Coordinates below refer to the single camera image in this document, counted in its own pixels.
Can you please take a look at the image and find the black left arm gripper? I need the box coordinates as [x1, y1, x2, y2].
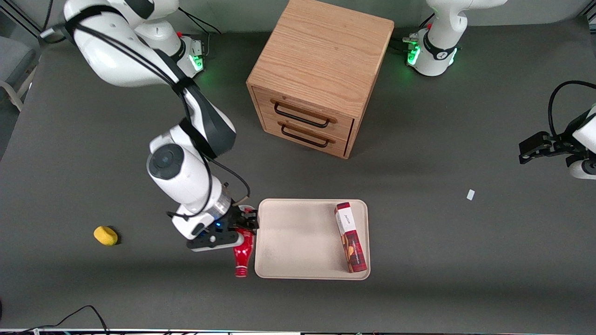
[518, 131, 580, 168]

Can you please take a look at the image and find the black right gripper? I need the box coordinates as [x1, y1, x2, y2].
[205, 206, 260, 239]

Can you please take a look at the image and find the red ketchup bottle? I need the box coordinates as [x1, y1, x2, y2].
[233, 205, 257, 278]

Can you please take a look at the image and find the cream white plastic tray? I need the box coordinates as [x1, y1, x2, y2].
[254, 199, 371, 281]

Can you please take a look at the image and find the red cookie box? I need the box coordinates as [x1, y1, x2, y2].
[334, 202, 368, 274]

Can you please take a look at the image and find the yellow lemon-shaped object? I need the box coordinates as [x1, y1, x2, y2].
[93, 226, 119, 246]

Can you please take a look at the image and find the wooden drawer cabinet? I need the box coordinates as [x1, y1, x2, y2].
[246, 0, 395, 160]

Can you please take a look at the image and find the grey chair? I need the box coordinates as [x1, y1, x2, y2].
[0, 36, 39, 113]

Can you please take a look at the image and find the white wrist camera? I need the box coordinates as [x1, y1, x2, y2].
[187, 231, 245, 253]

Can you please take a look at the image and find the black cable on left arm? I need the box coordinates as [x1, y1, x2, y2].
[548, 80, 596, 138]

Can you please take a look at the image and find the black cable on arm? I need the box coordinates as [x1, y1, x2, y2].
[548, 80, 596, 138]
[40, 5, 252, 219]

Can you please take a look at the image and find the wooden drawer with black handle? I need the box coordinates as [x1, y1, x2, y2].
[262, 114, 351, 158]
[251, 86, 355, 140]

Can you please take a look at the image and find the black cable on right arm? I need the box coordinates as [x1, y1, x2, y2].
[40, 5, 252, 219]

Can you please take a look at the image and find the black cable at table edge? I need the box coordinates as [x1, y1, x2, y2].
[19, 305, 110, 335]

